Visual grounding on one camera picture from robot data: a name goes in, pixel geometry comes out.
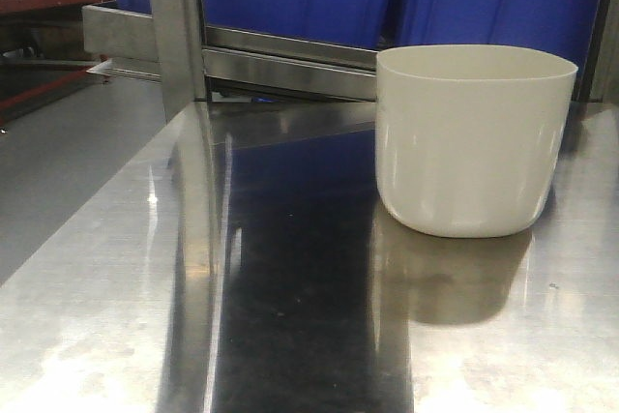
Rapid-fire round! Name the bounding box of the stainless steel shelf rack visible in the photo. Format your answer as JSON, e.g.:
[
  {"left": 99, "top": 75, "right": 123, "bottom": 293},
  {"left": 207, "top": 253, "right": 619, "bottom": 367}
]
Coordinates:
[{"left": 83, "top": 0, "right": 610, "bottom": 115}]

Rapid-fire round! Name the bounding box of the red metal rack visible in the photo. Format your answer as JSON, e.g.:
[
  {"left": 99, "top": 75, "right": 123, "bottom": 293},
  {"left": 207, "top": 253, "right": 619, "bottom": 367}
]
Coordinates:
[{"left": 1, "top": 0, "right": 113, "bottom": 124}]

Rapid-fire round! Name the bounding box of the white plastic bin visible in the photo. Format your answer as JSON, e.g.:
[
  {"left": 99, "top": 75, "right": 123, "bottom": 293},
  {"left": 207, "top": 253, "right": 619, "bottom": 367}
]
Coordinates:
[{"left": 375, "top": 44, "right": 577, "bottom": 238}]

